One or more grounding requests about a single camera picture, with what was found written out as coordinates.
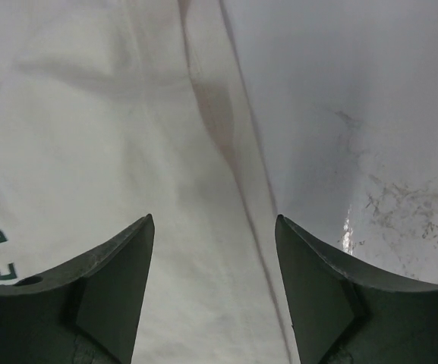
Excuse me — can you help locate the white green-sleeved Charlie Brown t-shirt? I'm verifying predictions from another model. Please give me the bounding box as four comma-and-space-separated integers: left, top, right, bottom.
0, 1, 298, 363

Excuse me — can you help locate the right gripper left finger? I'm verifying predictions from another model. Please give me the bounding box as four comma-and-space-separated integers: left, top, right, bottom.
0, 215, 154, 363

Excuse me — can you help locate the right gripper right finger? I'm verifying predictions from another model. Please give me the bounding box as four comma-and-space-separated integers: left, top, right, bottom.
275, 216, 438, 363

